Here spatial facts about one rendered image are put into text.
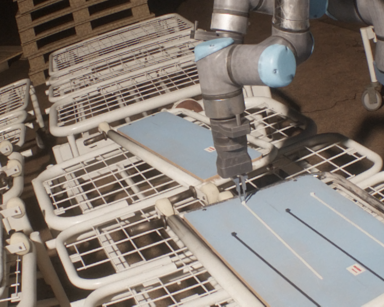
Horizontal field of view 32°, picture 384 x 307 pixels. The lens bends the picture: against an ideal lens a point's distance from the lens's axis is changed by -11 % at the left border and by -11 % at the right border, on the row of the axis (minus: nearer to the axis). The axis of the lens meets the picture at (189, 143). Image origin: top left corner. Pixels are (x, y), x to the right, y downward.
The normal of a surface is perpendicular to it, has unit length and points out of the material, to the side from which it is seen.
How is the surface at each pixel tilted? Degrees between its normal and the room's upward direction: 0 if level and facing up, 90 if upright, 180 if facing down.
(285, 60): 93
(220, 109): 89
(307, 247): 5
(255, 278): 5
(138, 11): 90
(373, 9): 90
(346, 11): 105
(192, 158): 1
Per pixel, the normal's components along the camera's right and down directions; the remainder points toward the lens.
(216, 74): -0.50, 0.59
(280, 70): 0.76, 0.09
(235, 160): 0.27, 0.22
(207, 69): -0.55, 0.33
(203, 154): -0.23, -0.92
